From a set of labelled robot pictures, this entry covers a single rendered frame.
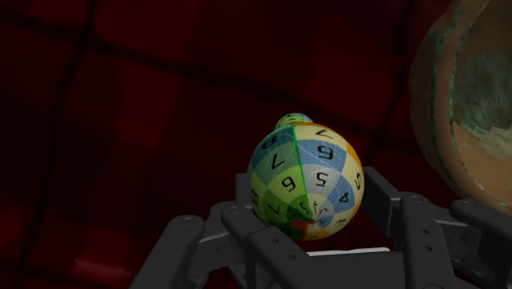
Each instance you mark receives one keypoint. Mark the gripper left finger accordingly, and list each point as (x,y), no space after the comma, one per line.
(256,248)

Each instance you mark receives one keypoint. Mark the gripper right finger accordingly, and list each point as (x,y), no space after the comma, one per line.
(424,236)

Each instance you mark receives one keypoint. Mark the multicoloured numbered ball toy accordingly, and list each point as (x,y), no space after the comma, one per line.
(306,178)

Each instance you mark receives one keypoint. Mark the copper bowl with green patina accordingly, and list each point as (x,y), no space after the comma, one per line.
(468,100)

